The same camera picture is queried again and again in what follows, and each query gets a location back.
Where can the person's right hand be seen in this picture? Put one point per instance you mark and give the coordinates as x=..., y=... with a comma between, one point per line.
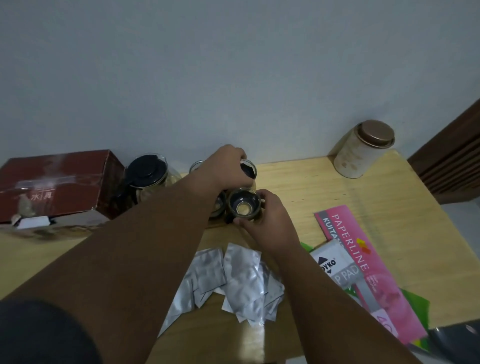
x=272, y=225

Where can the glass teapot with black lid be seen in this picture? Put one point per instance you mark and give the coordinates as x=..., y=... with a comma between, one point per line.
x=148, y=174

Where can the dark wooden slatted furniture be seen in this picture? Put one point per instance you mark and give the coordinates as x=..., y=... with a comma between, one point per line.
x=450, y=157

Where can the person's left forearm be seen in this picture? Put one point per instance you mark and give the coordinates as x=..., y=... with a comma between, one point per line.
x=123, y=258

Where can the person's right forearm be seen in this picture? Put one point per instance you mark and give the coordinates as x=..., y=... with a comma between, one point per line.
x=337, y=315

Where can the black sleeve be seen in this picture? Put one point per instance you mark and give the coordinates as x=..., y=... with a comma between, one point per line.
x=41, y=333

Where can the person's left fingers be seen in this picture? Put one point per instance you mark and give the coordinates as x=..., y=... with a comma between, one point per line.
x=237, y=153

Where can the white paper scrap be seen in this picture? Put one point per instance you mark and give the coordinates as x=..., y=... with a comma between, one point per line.
x=32, y=222

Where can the white stamp pad box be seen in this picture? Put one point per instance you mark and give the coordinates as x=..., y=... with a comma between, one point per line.
x=333, y=262

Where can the white tin with copper lid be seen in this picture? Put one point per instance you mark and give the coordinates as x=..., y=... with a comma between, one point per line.
x=356, y=155

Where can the pink receipt book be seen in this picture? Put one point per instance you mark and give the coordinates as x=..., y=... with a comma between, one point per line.
x=378, y=277

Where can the pile of silver foil sachets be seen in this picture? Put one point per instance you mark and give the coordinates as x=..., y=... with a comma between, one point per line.
x=240, y=281

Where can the person's right thumb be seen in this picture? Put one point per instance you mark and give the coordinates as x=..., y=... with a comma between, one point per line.
x=245, y=222

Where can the red cardboard box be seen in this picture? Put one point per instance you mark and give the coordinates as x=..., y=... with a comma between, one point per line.
x=56, y=183

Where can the dark grey object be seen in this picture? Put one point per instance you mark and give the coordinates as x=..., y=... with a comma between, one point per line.
x=453, y=345

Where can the person's left hand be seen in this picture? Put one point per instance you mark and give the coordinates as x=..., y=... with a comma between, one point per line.
x=221, y=168

